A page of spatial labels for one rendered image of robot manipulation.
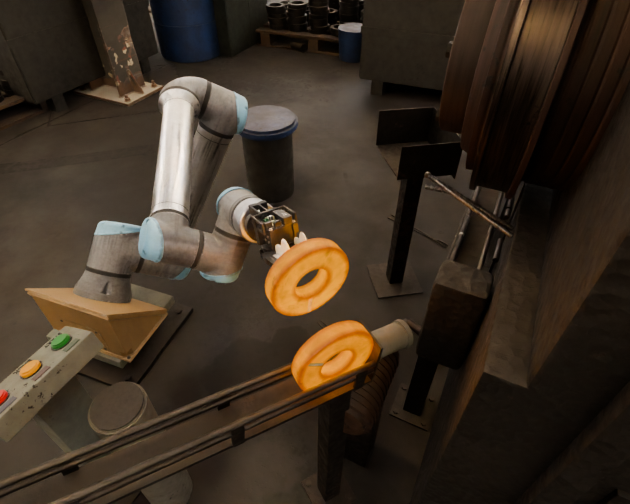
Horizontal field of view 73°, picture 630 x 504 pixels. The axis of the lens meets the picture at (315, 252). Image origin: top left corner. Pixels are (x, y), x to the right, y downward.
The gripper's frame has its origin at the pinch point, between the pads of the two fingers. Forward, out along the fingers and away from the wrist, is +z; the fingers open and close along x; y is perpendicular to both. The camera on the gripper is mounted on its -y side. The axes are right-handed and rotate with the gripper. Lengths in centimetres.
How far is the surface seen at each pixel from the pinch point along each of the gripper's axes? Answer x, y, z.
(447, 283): 22.6, -7.8, 10.6
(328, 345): -2.7, -9.5, 9.2
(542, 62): 28.6, 29.0, 20.9
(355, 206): 87, -53, -121
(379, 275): 66, -66, -74
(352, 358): 2.7, -17.2, 7.1
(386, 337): 11.1, -17.3, 6.4
